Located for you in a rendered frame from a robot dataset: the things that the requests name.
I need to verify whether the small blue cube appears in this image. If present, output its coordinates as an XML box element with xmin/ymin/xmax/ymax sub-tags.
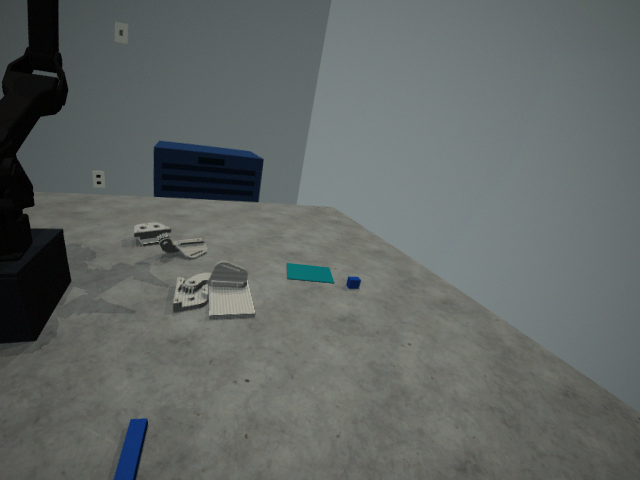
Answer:
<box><xmin>346</xmin><ymin>277</ymin><xmax>361</xmax><ymax>289</ymax></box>

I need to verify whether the blue flat bar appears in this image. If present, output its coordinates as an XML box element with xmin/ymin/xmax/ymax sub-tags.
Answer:
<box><xmin>113</xmin><ymin>418</ymin><xmax>148</xmax><ymax>480</ymax></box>

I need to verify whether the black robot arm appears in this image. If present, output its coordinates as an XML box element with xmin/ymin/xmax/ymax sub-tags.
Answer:
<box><xmin>0</xmin><ymin>0</ymin><xmax>68</xmax><ymax>262</ymax></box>

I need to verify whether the teal flat rectangular plate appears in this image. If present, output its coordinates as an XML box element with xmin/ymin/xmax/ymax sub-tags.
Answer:
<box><xmin>287</xmin><ymin>263</ymin><xmax>334</xmax><ymax>284</ymax></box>

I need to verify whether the white metal plate with two ringed holes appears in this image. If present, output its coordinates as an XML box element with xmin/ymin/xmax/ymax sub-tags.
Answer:
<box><xmin>134</xmin><ymin>223</ymin><xmax>171</xmax><ymax>237</ymax></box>

